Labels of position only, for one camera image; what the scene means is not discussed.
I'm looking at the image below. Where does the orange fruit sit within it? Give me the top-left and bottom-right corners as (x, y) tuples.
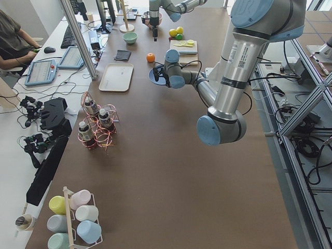
(146, 53), (156, 63)

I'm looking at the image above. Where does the white cup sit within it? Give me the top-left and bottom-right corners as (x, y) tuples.
(75, 205), (99, 222)

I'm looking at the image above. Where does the wooden cup rack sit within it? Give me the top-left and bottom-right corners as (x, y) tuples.
(63, 186), (103, 248)

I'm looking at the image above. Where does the seated person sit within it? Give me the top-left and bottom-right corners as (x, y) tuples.
(1, 11), (41, 70)

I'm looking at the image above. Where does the yellow plastic knife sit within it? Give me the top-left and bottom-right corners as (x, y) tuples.
(173, 41), (195, 47)

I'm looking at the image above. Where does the tea bottle three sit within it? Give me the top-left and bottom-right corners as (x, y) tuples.
(78, 121), (97, 149)

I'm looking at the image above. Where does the copper wire bottle rack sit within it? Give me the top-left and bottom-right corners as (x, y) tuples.
(77, 92), (119, 150)

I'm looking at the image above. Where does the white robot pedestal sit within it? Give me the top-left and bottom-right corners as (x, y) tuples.
(207, 20), (234, 91)

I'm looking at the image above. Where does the pink cup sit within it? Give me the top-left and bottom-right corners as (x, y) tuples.
(70, 189), (91, 210)

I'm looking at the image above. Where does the blue plate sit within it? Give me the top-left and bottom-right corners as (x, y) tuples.
(148, 65), (167, 86)

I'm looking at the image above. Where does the black keyboard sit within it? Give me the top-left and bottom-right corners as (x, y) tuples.
(60, 25), (76, 49)

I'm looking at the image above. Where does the paper cup with utensils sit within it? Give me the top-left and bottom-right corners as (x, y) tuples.
(15, 214), (37, 231)

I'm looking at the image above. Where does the black computer mouse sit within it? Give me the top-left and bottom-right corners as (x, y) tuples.
(44, 46), (56, 54)

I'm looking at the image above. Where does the teach pendant near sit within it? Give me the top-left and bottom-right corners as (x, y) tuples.
(24, 60), (57, 86)

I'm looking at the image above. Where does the teach pendant far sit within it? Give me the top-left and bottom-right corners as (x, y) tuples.
(58, 46), (84, 70)

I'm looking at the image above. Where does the whole lemon two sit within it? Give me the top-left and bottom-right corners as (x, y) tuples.
(176, 26), (184, 34)

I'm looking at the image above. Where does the tea bottle one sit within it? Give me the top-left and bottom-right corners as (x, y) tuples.
(84, 99), (100, 116)

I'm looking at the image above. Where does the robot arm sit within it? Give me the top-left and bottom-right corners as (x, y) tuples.
(149, 0), (207, 42)
(163, 1), (306, 145)

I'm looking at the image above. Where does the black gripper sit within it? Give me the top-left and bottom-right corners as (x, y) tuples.
(163, 71), (171, 88)
(150, 17), (159, 42)

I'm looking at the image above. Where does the tea bottle two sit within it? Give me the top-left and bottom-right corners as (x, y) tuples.
(99, 108), (115, 131)

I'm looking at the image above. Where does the green cup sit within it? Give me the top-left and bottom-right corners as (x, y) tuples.
(47, 233), (69, 249)

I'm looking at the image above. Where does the teach pendant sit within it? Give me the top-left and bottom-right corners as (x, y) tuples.
(58, 46), (84, 70)
(24, 60), (57, 86)

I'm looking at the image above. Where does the green lime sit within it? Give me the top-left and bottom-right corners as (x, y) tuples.
(175, 34), (183, 40)

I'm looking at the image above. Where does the green bowl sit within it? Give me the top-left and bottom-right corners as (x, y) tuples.
(123, 32), (137, 44)

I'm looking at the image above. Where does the pink bowl with ice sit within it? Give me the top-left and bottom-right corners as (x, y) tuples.
(141, 11), (162, 30)

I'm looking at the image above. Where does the aluminium frame post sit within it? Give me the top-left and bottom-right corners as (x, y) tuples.
(60, 0), (98, 80)

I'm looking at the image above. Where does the grey folded cloth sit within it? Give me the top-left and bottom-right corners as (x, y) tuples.
(114, 49), (132, 61)

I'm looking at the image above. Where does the yellow cup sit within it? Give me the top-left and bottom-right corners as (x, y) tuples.
(49, 196), (66, 215)

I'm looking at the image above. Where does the wooden cup tree stand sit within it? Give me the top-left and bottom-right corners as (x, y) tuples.
(119, 0), (135, 33)

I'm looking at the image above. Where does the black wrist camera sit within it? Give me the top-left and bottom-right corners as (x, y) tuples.
(153, 65), (164, 82)

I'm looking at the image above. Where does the wooden cutting board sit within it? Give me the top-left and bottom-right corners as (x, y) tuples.
(170, 39), (198, 65)

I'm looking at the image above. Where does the grey cup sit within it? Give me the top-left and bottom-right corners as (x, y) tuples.
(47, 214), (67, 233)

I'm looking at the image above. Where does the blue cup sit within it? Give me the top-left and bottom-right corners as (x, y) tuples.
(77, 220), (102, 244)

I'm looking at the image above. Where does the cream rabbit tray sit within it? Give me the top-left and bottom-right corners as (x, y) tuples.
(99, 63), (133, 92)

